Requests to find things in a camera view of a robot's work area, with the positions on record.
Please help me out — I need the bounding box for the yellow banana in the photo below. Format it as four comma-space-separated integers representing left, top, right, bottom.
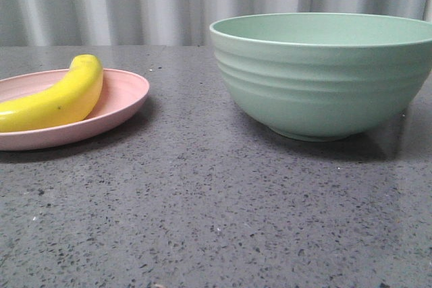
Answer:
1, 54, 103, 132

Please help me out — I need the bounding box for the pink plate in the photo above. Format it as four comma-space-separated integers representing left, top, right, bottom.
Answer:
1, 68, 150, 151

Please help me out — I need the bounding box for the green ribbed bowl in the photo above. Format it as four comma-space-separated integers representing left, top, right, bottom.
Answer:
209, 13, 431, 142

